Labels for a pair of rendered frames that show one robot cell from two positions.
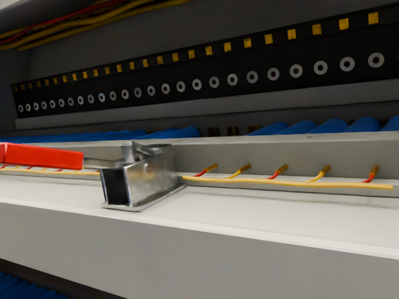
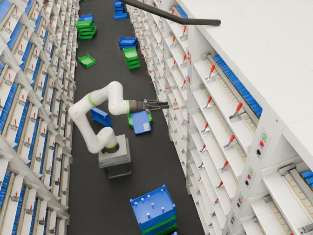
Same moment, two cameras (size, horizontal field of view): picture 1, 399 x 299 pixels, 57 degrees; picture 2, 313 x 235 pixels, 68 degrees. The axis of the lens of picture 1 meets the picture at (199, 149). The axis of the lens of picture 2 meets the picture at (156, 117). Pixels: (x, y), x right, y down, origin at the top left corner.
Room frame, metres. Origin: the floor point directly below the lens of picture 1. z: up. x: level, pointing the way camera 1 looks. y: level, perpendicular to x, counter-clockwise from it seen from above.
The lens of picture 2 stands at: (-0.85, -0.79, 2.21)
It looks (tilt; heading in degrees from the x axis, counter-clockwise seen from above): 45 degrees down; 47
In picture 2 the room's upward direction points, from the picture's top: 7 degrees counter-clockwise
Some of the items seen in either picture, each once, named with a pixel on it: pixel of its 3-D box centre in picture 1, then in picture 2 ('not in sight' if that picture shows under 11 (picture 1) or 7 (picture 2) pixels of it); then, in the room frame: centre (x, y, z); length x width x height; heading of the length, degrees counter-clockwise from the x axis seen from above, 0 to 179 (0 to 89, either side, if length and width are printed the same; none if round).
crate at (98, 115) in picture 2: not in sight; (100, 117); (0.11, 1.33, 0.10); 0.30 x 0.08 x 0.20; 96
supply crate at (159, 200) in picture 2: not in sight; (152, 204); (-0.39, -0.13, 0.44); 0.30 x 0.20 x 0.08; 156
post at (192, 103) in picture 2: not in sight; (201, 130); (0.15, -0.18, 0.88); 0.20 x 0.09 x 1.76; 145
